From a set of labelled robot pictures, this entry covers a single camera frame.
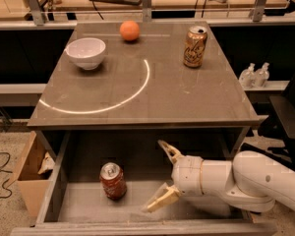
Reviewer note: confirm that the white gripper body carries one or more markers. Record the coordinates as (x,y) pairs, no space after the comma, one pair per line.
(187,173)

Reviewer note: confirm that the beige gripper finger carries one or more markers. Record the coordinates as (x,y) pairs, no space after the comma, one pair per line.
(172,152)
(164,196)

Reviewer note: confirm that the red coke can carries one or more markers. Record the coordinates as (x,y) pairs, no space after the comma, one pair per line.
(112,180)

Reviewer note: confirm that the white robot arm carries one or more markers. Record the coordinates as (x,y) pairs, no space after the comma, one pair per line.
(250,181)

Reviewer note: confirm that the grey open top drawer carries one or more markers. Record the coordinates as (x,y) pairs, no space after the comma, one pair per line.
(75,203)

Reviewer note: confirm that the grey cabinet counter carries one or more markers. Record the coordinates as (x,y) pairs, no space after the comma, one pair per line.
(145,85)

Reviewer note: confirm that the gold soda can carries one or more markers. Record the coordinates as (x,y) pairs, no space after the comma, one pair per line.
(195,45)

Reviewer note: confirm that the clear sanitizer bottle left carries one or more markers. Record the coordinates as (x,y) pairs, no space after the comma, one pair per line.
(247,76)

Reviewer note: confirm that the black office chair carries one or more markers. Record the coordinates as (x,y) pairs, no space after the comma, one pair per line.
(280,124)

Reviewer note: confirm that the crumpled paper in box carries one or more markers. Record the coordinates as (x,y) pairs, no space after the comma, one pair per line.
(47,164)

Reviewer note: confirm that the orange fruit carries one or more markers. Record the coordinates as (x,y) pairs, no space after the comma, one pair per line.
(130,30)

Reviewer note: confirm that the white bowl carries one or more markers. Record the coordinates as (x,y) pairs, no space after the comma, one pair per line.
(86,53)

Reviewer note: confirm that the cardboard box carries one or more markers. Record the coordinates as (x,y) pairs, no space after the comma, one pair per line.
(32,182)

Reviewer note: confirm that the metal frame post middle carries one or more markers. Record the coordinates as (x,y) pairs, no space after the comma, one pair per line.
(146,8)

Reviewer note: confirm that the metal frame post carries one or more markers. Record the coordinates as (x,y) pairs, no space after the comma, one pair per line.
(32,4)
(257,12)
(146,8)

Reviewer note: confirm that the metal frame post right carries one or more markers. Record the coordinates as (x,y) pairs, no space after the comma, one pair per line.
(257,12)

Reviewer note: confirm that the metal frame post left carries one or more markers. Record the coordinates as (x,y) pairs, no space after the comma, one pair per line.
(32,4)

